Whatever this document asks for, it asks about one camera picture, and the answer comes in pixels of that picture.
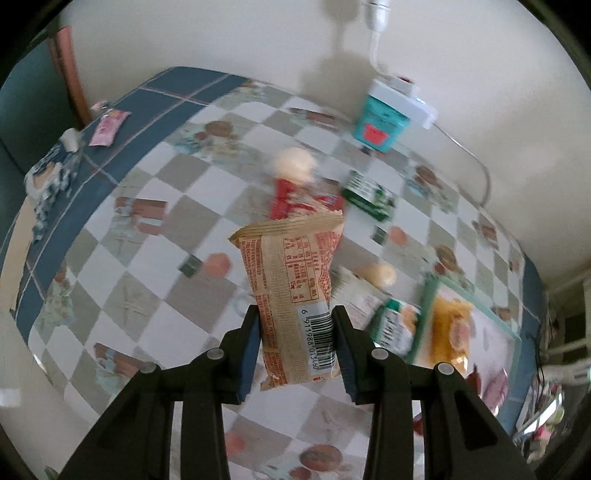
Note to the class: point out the white rack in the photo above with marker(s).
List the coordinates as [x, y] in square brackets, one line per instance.
[570, 369]

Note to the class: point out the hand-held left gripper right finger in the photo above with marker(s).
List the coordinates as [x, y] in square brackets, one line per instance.
[347, 369]

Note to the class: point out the yellow snack packet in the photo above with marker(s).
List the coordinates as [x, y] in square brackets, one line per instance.
[450, 332]

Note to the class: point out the green and white snack packet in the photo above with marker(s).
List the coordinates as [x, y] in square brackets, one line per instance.
[397, 325]

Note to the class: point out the small white wrapper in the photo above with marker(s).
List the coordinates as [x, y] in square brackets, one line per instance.
[72, 139]

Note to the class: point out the pale pink snack packet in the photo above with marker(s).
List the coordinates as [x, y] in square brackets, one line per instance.
[496, 388]

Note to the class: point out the dark red snack packet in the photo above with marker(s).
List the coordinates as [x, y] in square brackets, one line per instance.
[474, 379]

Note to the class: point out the teal box with red label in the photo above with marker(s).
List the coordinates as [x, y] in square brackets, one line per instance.
[381, 122]

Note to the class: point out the white power strip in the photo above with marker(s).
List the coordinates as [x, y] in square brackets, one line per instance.
[411, 99]

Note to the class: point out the white gooseneck lamp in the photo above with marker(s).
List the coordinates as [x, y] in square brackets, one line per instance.
[376, 14]

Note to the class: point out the teal rimmed tray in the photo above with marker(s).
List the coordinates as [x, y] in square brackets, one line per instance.
[491, 337]

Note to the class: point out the dark green snack packet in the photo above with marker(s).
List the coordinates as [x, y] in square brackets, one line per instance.
[369, 194]

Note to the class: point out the blue white patterned cloth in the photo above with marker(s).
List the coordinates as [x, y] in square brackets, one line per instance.
[48, 184]

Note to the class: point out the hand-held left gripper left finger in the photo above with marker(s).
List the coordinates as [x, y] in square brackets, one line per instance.
[249, 360]

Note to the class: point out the wooden chair frame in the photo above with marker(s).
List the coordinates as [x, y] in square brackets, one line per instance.
[69, 69]

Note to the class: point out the beige snack packet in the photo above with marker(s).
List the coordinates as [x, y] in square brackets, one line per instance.
[286, 277]

